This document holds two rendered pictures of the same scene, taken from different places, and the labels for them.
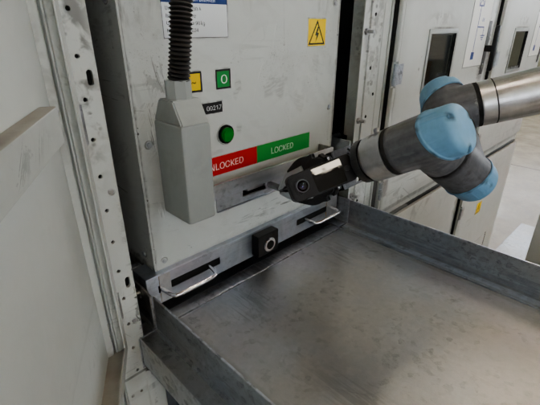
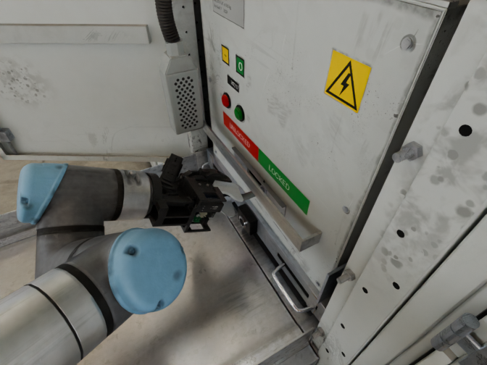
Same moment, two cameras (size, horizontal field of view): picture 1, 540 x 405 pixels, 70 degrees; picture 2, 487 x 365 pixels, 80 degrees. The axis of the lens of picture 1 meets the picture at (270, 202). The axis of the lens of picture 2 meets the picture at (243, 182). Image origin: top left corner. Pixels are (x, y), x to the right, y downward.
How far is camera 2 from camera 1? 0.94 m
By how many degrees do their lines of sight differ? 84
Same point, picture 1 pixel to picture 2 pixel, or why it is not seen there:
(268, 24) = (277, 32)
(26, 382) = (91, 93)
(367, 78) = (386, 242)
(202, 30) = (229, 14)
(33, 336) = (102, 88)
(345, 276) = (201, 286)
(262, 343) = not seen: hidden behind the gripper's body
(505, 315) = not seen: outside the picture
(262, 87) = (267, 99)
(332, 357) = not seen: hidden behind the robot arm
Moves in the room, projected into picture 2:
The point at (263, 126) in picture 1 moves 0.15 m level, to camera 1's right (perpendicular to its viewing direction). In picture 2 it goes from (265, 137) to (242, 195)
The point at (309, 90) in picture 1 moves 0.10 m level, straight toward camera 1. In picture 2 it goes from (318, 155) to (251, 139)
